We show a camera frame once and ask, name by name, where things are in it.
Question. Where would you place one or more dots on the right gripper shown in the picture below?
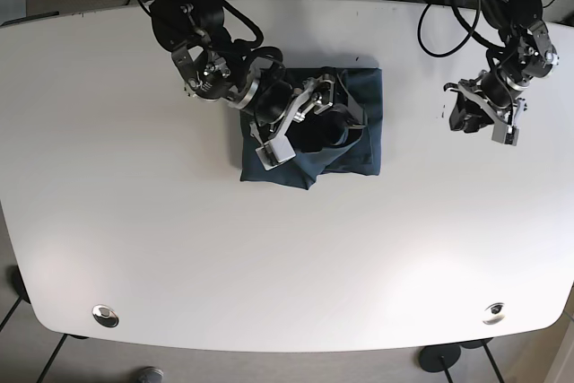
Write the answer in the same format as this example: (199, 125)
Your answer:
(322, 114)

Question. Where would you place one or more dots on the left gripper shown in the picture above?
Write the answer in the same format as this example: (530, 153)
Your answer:
(483, 101)

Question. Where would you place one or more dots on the dark blue T-shirt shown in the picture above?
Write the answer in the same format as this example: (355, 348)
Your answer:
(363, 157)

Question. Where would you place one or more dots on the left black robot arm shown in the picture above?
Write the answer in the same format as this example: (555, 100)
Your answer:
(525, 52)

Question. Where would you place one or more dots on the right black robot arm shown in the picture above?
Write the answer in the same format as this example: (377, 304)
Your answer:
(220, 54)

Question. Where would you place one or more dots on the right silver table grommet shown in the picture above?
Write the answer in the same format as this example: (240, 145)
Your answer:
(494, 314)

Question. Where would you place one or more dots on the silver table grommet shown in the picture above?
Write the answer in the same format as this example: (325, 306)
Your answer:
(105, 316)
(494, 314)

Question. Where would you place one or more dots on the black round stand base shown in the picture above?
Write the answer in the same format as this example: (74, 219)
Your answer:
(439, 358)

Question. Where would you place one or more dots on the left silver table grommet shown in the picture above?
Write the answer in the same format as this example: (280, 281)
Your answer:
(105, 316)

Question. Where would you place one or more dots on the grey shoe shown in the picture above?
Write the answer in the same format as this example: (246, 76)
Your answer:
(149, 375)

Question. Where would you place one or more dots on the black table leg left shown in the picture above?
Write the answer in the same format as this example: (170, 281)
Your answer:
(18, 286)

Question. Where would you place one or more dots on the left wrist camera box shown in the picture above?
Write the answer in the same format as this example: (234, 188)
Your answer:
(503, 133)

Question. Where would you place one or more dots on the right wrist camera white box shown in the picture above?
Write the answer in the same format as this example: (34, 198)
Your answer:
(275, 152)

